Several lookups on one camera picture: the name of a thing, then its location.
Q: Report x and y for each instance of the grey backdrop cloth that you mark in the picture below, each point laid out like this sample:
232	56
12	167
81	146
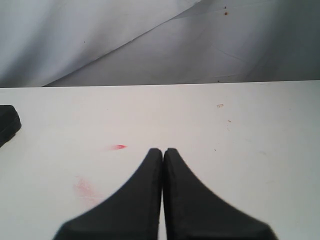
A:
61	43

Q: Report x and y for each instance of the black plastic tool case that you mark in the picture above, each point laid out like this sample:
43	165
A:
10	123

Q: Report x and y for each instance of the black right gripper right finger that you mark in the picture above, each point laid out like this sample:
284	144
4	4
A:
194	212

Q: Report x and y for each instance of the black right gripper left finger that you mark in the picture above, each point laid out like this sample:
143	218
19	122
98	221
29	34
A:
131	213

